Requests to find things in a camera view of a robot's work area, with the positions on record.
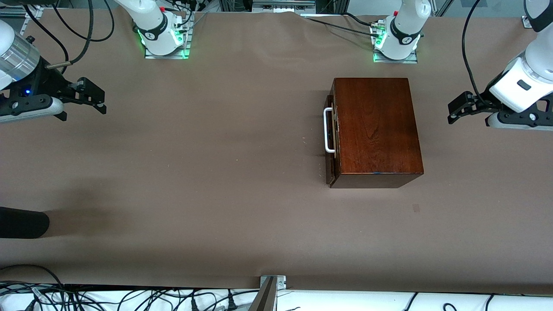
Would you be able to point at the brown table cover sheet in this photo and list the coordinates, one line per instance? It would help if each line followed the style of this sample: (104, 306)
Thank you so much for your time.
(216, 172)

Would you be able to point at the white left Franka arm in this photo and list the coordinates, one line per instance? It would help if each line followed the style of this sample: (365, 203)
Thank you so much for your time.
(533, 65)

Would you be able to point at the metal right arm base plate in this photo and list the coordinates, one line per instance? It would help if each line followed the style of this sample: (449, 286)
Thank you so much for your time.
(173, 55)

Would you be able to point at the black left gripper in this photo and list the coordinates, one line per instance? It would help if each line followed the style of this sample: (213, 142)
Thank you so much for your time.
(480, 102)

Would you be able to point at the dark metal profile beam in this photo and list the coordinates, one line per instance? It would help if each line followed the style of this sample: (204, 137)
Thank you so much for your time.
(264, 298)

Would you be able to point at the silver corner bracket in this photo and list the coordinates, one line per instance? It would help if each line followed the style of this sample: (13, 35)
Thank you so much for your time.
(526, 21)

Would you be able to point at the grey electronics box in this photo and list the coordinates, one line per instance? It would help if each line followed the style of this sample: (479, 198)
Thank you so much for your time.
(283, 6)

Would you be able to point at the silver table edge bracket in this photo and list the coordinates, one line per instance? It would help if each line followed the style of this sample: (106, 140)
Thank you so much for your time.
(280, 281)

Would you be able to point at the dark brown wooden cabinet box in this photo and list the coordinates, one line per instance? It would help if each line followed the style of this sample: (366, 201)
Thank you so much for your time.
(380, 129)

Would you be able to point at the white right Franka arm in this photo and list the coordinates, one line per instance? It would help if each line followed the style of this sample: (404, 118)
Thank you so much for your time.
(155, 26)

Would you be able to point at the black cylindrical object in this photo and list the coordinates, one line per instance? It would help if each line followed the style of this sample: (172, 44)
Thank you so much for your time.
(21, 222)

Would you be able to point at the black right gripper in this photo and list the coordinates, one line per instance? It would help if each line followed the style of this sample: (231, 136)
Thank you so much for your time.
(47, 82)

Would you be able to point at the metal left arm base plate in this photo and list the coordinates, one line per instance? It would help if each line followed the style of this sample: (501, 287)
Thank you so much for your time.
(410, 58)

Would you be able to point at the aluminium corner profile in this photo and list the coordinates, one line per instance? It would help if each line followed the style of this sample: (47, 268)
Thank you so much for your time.
(32, 12)

